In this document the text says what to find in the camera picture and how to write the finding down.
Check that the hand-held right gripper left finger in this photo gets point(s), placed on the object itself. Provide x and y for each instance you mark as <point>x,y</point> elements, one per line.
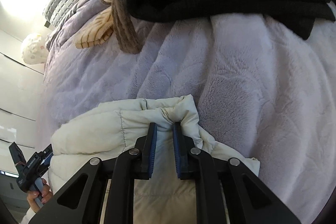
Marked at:
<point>153,148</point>

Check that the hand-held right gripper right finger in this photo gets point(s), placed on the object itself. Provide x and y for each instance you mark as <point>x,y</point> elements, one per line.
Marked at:
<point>177,150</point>

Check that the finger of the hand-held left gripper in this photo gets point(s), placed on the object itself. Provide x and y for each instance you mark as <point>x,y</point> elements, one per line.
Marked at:
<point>47,154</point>

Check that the cream puffer jacket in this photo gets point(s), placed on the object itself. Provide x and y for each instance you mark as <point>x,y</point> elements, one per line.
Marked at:
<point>105,129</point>

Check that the person's left hand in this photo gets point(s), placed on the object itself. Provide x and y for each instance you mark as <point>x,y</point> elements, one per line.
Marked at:
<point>46,191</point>

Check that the white wardrobe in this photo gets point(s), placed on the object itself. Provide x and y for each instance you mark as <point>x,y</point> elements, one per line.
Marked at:
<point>18,98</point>

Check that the lilac fleece blanket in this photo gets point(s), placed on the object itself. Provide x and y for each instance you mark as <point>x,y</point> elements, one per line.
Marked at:
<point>236,82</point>

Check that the cream striped robe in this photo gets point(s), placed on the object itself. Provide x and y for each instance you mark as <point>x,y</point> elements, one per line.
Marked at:
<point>123,16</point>

